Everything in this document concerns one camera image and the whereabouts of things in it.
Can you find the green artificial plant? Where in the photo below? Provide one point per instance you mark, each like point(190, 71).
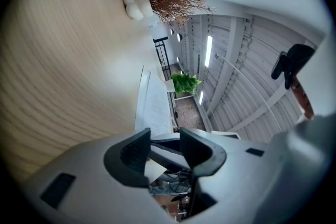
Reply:
point(185, 84)

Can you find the long ceiling tube light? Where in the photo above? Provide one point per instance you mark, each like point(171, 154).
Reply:
point(201, 97)
point(209, 51)

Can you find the black metal railing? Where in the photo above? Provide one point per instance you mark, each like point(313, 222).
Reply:
point(161, 55)

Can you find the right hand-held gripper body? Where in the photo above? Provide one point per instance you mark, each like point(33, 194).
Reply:
point(228, 136)

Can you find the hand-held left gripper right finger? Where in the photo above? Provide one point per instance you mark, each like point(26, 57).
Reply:
point(236, 178)

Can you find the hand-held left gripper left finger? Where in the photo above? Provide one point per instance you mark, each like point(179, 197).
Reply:
point(86, 181)

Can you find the person's white shirt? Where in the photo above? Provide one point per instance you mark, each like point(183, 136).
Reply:
point(315, 165)

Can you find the black head-worn camera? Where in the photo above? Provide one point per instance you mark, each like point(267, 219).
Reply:
point(291, 60)

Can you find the small white plant pot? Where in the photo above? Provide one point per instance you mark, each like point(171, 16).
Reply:
point(170, 85)

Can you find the white printed booklet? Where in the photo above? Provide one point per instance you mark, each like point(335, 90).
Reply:
point(155, 102)

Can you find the thin white ceiling pipe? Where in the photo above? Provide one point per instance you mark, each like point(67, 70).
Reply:
point(252, 84)

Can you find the white bumpy vase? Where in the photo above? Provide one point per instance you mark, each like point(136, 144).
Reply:
point(136, 5)

